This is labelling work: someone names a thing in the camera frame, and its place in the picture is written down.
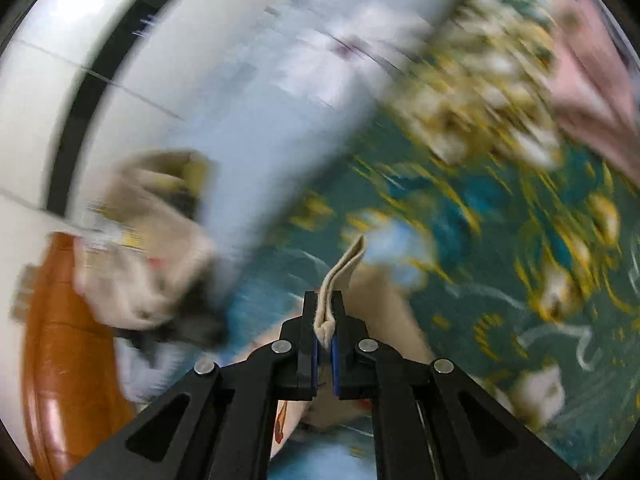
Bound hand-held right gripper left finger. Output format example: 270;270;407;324
64;291;319;480

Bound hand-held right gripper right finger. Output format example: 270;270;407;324
331;291;582;480

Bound beige garment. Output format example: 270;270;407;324
74;149;433;433

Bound green floral blanket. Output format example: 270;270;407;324
220;0;640;480

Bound light blue cloth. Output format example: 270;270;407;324
117;0;496;406

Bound pink cloth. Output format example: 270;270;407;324
547;0;640;186

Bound orange wooden bed frame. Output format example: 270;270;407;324
20;234;137;478

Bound black wall trim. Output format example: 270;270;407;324
45;0;247;217

